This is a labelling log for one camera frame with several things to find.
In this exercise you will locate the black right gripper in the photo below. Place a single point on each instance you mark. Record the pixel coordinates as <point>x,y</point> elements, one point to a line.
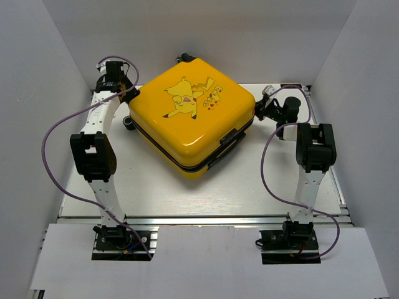
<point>260,108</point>

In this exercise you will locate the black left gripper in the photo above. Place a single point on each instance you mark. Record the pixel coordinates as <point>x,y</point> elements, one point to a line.
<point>132,91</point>

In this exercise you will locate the yellow hard-shell suitcase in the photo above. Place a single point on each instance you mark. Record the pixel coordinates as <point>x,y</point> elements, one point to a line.
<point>193,114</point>

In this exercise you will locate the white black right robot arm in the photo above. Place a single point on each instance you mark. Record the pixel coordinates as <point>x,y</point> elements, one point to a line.
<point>315,154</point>

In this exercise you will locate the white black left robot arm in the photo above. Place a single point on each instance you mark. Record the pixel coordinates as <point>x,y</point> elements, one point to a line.
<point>93,154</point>

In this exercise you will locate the white foreground board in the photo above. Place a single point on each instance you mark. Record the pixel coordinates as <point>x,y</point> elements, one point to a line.
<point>203,262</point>

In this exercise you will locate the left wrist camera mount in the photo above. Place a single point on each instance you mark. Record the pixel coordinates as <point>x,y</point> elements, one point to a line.
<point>101,67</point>

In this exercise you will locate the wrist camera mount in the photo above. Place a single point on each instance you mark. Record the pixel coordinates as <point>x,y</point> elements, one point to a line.
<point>268,93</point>
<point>101,67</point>

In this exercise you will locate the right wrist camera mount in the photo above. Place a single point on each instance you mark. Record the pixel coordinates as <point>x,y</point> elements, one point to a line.
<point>268,93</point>

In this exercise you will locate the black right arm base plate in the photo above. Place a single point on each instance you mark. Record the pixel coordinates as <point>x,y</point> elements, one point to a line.
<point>277,251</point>

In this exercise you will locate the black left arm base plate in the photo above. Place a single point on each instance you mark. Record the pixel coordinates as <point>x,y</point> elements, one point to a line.
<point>120,244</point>

